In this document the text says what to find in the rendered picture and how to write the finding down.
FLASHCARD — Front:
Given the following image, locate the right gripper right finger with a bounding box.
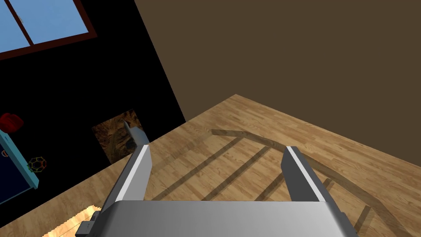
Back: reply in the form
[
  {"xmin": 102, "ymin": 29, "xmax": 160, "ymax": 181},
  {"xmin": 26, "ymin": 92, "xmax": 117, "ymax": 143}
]
[{"xmin": 281, "ymin": 146, "xmax": 326, "ymax": 202}]

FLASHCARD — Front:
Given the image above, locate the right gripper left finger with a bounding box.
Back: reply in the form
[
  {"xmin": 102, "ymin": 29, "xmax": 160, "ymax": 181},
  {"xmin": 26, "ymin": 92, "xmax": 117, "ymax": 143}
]
[{"xmin": 101, "ymin": 144, "xmax": 153, "ymax": 213}]

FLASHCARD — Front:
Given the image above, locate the brown marbled cabinet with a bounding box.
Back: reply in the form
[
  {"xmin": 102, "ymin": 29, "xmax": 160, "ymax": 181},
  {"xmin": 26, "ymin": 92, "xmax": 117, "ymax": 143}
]
[{"xmin": 91, "ymin": 109, "xmax": 150, "ymax": 165}]

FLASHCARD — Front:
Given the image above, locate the light blue shelf unit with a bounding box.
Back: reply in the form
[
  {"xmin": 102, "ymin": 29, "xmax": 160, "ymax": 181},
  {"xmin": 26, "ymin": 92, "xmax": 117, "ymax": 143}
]
[{"xmin": 0, "ymin": 112, "xmax": 48, "ymax": 205}]

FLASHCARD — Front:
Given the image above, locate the window with brown frame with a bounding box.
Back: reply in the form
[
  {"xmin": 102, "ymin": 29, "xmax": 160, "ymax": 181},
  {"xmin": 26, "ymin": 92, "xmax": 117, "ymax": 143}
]
[{"xmin": 0, "ymin": 0, "xmax": 98, "ymax": 61}]

